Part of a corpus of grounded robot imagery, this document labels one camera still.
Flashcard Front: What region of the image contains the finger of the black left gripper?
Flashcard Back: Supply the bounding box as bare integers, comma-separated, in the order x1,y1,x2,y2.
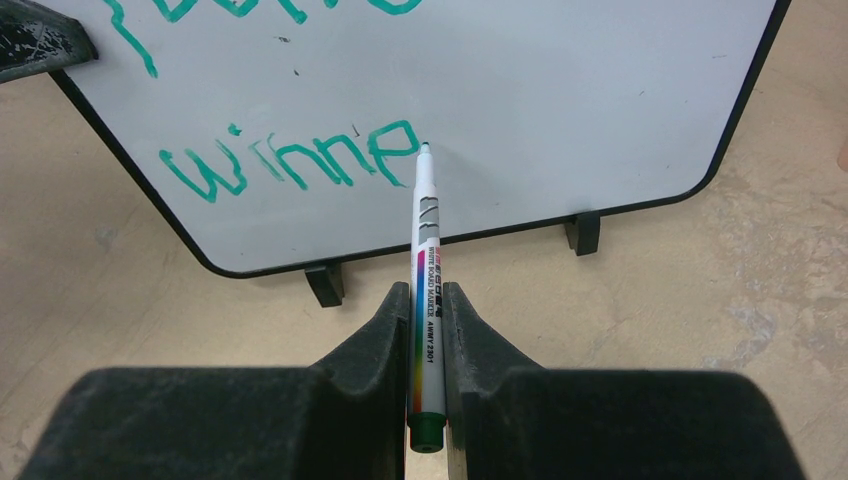
1,0,98,83

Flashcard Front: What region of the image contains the green whiteboard marker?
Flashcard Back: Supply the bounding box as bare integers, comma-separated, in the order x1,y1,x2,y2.
407,142,447,454

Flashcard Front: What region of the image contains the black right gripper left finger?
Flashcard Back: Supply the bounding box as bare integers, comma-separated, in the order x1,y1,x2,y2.
20,282,410,479

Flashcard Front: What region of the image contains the white whiteboard black frame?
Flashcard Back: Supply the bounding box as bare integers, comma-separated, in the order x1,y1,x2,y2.
51,1,788,279

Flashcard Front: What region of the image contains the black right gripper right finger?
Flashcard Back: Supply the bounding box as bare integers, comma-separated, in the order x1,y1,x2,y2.
443,282,804,479

